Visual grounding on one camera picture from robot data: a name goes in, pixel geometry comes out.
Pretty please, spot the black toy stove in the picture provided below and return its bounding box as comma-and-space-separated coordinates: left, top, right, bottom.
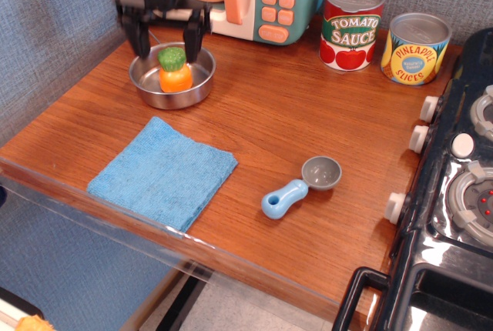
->
333, 28, 492, 330

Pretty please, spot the blue folded cloth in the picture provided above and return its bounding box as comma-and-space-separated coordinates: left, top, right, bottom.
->
87, 117, 237, 232

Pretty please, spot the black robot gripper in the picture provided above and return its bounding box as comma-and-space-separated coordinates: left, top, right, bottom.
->
115, 0, 212, 63

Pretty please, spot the orange toy carrot green top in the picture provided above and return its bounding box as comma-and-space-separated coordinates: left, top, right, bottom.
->
157, 46, 193, 93

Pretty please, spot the orange fuzzy object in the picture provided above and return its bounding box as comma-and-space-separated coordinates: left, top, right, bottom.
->
15, 315, 55, 331

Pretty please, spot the blue grey measuring scoop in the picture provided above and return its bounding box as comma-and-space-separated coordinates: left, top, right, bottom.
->
261, 155, 342, 219

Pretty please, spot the white stove knob lower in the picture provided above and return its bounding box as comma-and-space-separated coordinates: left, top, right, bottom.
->
384, 192, 406, 225

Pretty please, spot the tomato sauce can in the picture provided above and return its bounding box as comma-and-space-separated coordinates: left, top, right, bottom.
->
319, 0, 385, 72

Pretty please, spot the pineapple slices can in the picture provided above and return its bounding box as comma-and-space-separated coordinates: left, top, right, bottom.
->
381, 12, 452, 85

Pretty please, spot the white stove knob upper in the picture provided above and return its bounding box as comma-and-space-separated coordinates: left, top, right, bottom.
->
420, 96, 440, 123

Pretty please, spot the white stove knob middle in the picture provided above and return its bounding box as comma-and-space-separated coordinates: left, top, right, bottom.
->
408, 125, 429, 154

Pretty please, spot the white stove knob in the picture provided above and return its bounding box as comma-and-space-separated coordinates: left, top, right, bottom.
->
384, 192, 406, 225
408, 125, 429, 154
420, 96, 440, 123

